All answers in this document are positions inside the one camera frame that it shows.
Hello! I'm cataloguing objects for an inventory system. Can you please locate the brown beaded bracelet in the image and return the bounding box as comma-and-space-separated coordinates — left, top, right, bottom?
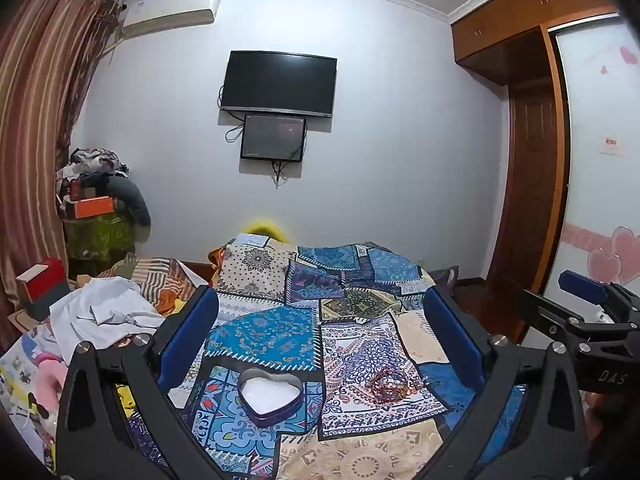
397, 372, 427, 403

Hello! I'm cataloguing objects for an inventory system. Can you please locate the white cloth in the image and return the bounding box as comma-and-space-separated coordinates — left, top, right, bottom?
47, 275, 167, 367

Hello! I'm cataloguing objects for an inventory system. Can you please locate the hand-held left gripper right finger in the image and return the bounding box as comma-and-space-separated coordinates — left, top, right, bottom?
415, 287, 586, 480

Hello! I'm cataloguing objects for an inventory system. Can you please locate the yellow printed cloth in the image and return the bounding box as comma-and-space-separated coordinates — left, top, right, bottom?
114, 384, 139, 417

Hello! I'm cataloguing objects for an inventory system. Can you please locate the grey bag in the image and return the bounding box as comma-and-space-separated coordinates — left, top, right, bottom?
107, 177, 152, 228

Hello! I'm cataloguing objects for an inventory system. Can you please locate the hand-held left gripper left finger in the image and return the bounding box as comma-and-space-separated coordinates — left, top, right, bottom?
54, 285, 236, 480

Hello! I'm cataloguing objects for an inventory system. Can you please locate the cartoon print bag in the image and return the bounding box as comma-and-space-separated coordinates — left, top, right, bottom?
0, 335, 61, 471

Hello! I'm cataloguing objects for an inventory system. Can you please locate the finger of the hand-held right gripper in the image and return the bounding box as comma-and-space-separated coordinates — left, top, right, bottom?
558, 270, 640, 313
521, 288, 636, 348

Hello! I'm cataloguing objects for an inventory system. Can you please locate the white air conditioner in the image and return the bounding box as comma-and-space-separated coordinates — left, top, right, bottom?
121, 0, 221, 38

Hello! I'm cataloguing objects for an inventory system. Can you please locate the red box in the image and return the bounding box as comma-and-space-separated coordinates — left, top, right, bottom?
15, 257, 68, 307

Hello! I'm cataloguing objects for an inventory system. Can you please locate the orange box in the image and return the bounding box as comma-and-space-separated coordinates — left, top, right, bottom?
62, 196, 116, 220

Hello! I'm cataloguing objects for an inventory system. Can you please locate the small black wall monitor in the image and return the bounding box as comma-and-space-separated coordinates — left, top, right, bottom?
240, 114, 307, 163

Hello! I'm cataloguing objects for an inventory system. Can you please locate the purple heart-shaped tin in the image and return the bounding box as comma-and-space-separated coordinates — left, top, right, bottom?
236, 367, 305, 428

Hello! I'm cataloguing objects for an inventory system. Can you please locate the orange striped bedding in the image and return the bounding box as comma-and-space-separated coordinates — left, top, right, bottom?
97, 255, 211, 317

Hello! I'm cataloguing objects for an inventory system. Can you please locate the patchwork blanket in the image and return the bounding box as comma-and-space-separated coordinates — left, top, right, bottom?
167, 232, 531, 480

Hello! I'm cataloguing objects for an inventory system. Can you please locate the pile of clothes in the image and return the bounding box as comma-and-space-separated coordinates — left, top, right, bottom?
56, 147, 131, 196

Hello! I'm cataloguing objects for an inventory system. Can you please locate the white heart-print sliding door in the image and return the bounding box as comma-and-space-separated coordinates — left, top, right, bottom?
542, 10, 640, 306

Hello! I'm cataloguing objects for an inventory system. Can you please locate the striped brown curtain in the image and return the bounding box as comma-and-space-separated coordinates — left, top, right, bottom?
0, 0, 126, 356

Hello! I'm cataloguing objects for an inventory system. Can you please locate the wall-mounted black television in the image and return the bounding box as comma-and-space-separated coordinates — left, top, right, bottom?
220, 50, 338, 119

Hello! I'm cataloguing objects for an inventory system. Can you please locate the yellow pillow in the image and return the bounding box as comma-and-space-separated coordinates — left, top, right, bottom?
240, 219, 291, 246

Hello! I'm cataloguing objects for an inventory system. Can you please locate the pink cloth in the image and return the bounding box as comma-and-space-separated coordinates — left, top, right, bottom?
31, 354, 69, 413

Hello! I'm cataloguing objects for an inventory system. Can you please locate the wooden door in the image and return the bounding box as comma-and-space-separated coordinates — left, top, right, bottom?
487, 85, 557, 291

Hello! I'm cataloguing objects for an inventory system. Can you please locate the red braided bracelet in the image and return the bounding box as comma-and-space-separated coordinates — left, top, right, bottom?
369, 367, 407, 403

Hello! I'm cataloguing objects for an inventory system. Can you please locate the wooden wardrobe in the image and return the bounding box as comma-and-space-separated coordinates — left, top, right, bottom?
450, 0, 621, 291

